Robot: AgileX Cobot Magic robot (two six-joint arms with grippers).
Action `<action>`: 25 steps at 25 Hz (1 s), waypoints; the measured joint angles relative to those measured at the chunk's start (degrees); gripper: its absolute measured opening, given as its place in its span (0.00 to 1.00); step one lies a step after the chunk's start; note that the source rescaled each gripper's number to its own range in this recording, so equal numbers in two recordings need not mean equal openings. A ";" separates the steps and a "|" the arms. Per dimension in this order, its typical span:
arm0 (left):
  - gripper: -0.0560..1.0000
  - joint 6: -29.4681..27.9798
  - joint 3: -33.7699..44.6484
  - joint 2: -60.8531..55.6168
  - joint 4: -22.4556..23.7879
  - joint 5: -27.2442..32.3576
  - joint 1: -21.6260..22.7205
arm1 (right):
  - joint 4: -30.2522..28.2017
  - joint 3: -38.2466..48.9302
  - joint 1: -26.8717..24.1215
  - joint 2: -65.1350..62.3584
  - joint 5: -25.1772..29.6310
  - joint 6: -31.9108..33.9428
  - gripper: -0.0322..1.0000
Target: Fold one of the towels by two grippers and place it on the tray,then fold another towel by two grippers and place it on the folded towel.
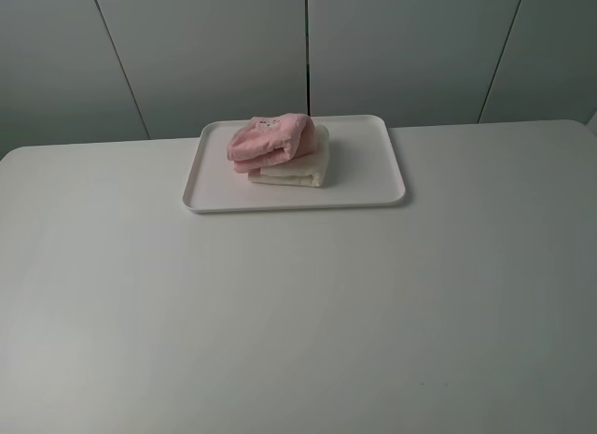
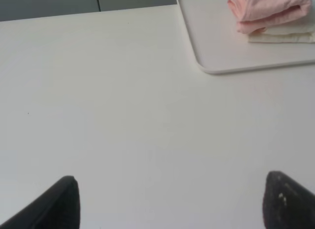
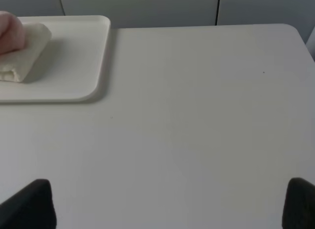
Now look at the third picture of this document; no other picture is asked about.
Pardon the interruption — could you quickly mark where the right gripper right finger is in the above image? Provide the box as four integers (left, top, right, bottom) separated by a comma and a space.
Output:
282, 178, 315, 229

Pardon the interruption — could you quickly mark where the pink towel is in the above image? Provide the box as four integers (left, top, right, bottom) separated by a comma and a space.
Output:
0, 11, 26, 55

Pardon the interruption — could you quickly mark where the cream white towel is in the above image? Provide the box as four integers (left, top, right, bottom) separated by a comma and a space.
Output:
0, 23, 52, 83

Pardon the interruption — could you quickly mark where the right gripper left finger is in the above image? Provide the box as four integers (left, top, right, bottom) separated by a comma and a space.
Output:
0, 179, 57, 229

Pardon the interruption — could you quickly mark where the white rectangular plastic tray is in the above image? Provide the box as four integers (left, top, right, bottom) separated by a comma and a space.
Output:
0, 15, 111, 103

